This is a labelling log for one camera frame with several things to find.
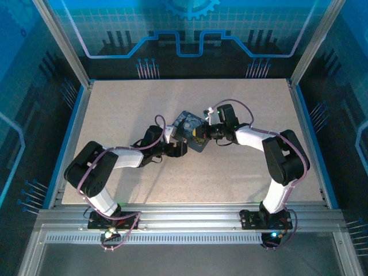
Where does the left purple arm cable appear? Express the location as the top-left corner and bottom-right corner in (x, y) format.
(76, 114), (141, 252)

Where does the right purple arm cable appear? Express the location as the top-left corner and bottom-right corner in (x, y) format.
(212, 98), (307, 251)

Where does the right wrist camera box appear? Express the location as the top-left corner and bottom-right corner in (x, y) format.
(203, 106), (217, 126)

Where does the controller board with LED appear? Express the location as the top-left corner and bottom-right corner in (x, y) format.
(99, 226), (121, 243)
(260, 231), (284, 248)

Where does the aluminium frame post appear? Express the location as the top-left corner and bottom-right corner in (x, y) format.
(32, 0), (94, 87)
(289, 0), (347, 87)

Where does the slotted grey cable duct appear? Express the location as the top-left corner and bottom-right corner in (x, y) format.
(44, 234), (340, 245)

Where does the aluminium frame beam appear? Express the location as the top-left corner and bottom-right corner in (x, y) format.
(17, 227), (47, 276)
(333, 231), (363, 276)

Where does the aluminium side rail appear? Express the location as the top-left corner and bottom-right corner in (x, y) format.
(47, 80), (95, 208)
(287, 78), (331, 208)

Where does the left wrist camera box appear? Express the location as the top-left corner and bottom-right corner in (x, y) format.
(164, 125), (177, 144)

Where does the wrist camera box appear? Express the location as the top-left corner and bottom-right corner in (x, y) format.
(164, 125), (177, 144)
(203, 106), (217, 126)

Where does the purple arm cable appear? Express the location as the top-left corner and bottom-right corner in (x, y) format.
(76, 114), (141, 252)
(212, 98), (307, 251)

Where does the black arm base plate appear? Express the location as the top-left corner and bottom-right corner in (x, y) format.
(87, 211), (141, 231)
(239, 209), (294, 231)

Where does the aluminium front rail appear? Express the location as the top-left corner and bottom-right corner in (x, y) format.
(34, 202), (347, 233)

